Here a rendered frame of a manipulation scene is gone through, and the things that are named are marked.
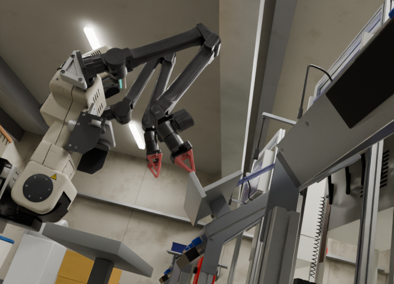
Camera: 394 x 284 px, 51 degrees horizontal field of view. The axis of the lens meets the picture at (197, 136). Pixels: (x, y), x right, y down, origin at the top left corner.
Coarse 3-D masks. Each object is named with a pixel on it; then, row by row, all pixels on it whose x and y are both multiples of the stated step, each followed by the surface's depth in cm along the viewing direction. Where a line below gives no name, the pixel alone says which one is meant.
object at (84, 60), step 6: (78, 54) 149; (84, 60) 150; (90, 60) 151; (96, 60) 152; (84, 66) 147; (90, 66) 151; (96, 66) 152; (102, 66) 153; (84, 72) 149; (90, 72) 151; (96, 72) 153; (102, 72) 156; (84, 78) 152; (90, 78) 154
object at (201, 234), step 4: (200, 232) 142; (204, 232) 136; (196, 236) 150; (200, 236) 145; (204, 236) 139; (204, 240) 142; (200, 244) 151; (200, 248) 155; (204, 248) 148; (200, 256) 163; (196, 260) 174
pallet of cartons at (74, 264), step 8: (64, 256) 543; (72, 256) 541; (80, 256) 540; (64, 264) 538; (72, 264) 537; (80, 264) 535; (88, 264) 534; (64, 272) 533; (72, 272) 532; (80, 272) 531; (88, 272) 529; (112, 272) 608; (120, 272) 643; (56, 280) 530; (64, 280) 529; (72, 280) 527; (80, 280) 526; (112, 280) 615
